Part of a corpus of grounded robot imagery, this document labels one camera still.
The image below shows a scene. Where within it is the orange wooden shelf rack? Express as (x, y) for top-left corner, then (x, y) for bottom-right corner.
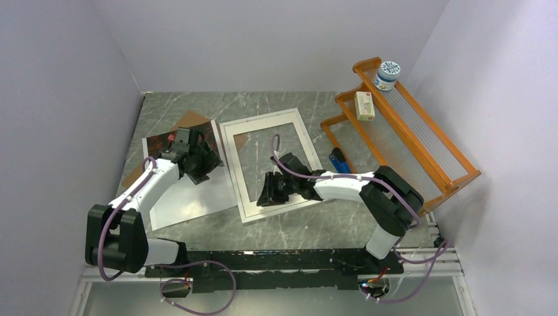
(320, 57), (481, 215)

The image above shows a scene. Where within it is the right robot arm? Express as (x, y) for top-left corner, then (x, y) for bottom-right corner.
(256, 153), (424, 273)

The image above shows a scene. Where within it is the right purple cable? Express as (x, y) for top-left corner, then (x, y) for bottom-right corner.
(270, 133), (451, 305)

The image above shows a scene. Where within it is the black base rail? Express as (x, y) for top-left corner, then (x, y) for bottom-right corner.
(145, 248), (404, 294)

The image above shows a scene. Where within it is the blue white round jar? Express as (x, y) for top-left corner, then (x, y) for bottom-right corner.
(373, 61), (401, 92)

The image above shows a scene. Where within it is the blue stapler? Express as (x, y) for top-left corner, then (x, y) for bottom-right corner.
(328, 147), (352, 174)

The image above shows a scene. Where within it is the purple cable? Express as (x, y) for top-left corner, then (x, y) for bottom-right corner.
(270, 133), (451, 305)
(96, 156), (237, 316)

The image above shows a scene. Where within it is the small cream box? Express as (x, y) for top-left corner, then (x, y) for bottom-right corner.
(354, 91), (376, 121)

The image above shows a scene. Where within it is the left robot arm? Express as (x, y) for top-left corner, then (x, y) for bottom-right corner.
(85, 126), (224, 281)

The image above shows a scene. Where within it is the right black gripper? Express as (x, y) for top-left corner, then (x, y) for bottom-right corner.
(257, 171), (298, 207)

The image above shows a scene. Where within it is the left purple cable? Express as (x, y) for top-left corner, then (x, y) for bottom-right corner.
(96, 156), (237, 316)

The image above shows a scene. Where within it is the brown backing board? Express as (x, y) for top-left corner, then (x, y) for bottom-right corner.
(120, 111), (215, 188)

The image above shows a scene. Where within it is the red and white photo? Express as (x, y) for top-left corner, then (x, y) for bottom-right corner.
(141, 120), (238, 232)

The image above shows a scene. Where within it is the white picture frame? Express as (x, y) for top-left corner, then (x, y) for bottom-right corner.
(220, 108), (322, 224)

